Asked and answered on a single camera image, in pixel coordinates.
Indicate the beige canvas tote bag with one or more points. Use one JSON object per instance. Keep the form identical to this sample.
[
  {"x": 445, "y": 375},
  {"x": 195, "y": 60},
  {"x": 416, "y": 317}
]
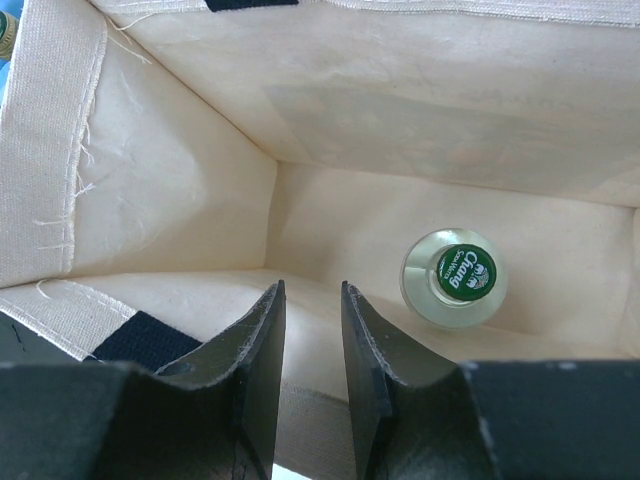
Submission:
[{"x": 175, "y": 158}]

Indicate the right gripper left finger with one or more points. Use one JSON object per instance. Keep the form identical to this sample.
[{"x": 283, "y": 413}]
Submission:
[{"x": 154, "y": 404}]

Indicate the clear Chang glass bottle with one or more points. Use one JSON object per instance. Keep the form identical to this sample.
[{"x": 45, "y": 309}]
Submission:
[{"x": 454, "y": 278}]

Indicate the green Perrier bottle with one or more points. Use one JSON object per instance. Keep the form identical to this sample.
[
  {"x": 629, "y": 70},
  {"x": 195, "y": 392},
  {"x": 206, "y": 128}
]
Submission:
[{"x": 8, "y": 33}]

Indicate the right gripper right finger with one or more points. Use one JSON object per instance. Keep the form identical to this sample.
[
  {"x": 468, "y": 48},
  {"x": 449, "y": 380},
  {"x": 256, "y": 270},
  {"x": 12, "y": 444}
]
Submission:
[{"x": 418, "y": 415}]

